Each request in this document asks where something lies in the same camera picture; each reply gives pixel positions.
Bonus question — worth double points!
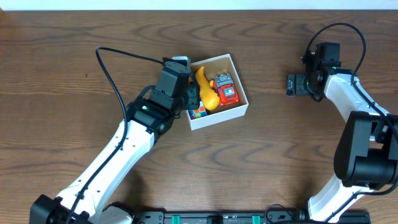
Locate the colourful puzzle cube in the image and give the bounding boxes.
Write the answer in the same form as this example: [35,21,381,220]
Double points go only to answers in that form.
[188,101,207,120]

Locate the yellow rubber toy animal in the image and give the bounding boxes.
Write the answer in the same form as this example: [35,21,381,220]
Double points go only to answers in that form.
[195,66,220,111]

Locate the red toy fire truck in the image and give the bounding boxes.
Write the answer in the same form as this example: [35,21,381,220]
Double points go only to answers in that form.
[214,73,239,107]

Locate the white cardboard box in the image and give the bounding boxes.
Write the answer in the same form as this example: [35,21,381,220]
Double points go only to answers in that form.
[185,54,249,131]

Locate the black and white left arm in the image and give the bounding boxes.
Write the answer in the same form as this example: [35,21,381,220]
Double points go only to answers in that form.
[29,83,200,223]

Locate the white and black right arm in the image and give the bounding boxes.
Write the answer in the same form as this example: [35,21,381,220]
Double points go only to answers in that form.
[287,59,397,223]

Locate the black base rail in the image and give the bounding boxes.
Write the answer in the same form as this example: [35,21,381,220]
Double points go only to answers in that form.
[130,210,371,224]

